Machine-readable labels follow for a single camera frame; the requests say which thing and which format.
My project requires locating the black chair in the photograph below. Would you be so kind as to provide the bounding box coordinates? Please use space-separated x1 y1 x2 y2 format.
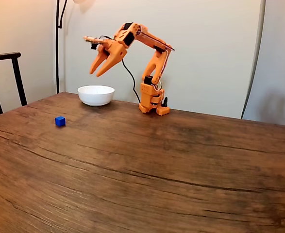
0 51 28 115

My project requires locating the black floor lamp pole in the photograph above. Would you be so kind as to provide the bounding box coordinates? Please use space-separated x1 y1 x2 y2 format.
55 0 68 94

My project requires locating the black cable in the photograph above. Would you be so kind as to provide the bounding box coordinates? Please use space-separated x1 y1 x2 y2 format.
121 59 142 104

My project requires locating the orange gripper camera mount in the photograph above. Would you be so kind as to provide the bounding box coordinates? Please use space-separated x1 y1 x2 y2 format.
83 35 108 50

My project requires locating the white bowl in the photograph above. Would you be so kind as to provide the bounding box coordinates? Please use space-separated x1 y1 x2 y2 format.
77 84 116 107

